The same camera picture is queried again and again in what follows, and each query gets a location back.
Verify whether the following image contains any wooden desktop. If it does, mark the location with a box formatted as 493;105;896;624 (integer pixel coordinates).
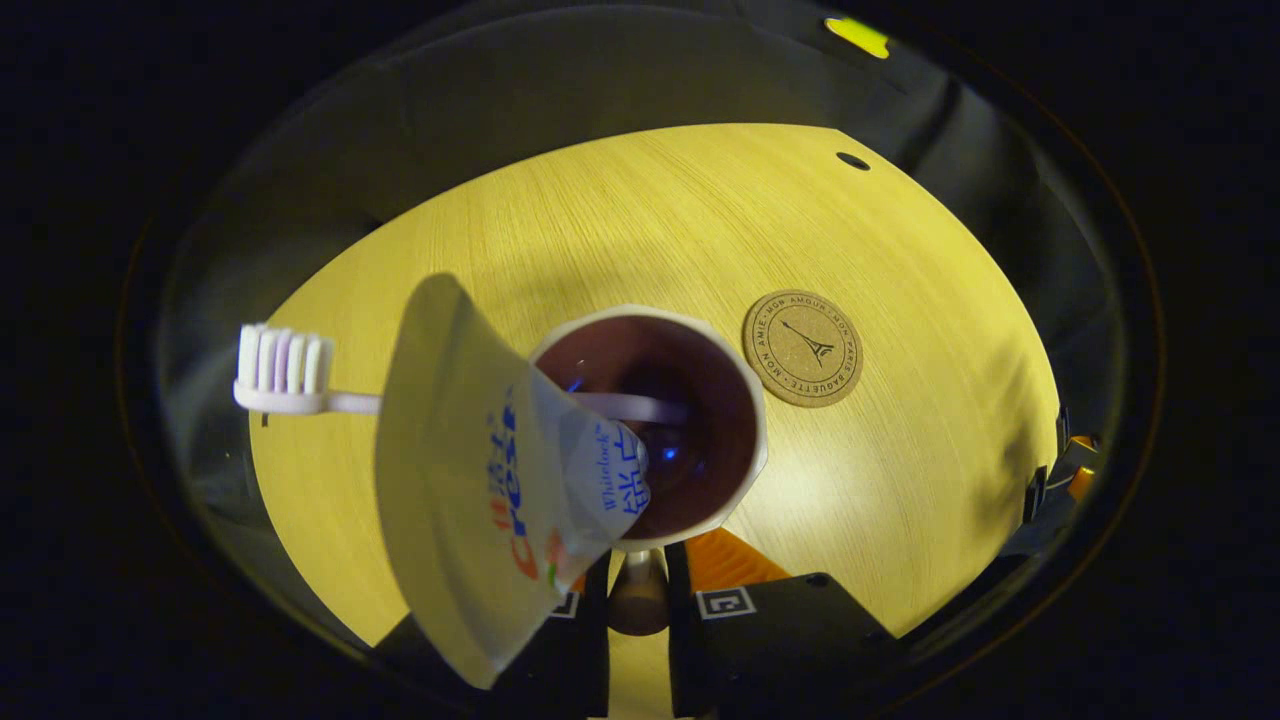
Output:
248;122;1061;716

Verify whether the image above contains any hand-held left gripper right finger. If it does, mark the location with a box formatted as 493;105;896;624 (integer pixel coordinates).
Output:
665;528;901;716

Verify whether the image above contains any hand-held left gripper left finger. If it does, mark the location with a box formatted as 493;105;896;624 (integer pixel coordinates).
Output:
375;550;611;716

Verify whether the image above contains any round cork coaster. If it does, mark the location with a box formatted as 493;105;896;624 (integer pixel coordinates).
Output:
742;289;864;408

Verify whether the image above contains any cream cup with handle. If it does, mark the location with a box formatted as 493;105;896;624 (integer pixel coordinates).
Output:
528;303;769;637

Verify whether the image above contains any white toothpaste tube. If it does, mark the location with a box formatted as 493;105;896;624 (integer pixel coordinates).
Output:
375;272;651;691

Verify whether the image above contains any pale purple toothbrush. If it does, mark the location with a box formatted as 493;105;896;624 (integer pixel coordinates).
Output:
233;322;691;426

